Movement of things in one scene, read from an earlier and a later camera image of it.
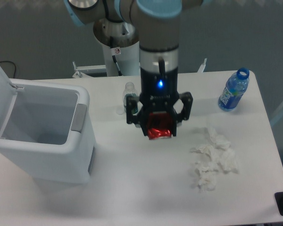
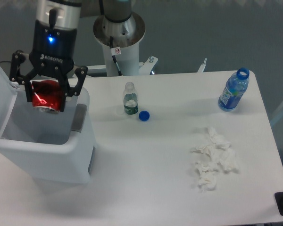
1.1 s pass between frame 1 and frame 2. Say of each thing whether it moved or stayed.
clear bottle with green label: stayed
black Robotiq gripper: moved
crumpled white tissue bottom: stayed
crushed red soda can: moved
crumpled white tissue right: stayed
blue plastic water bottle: stayed
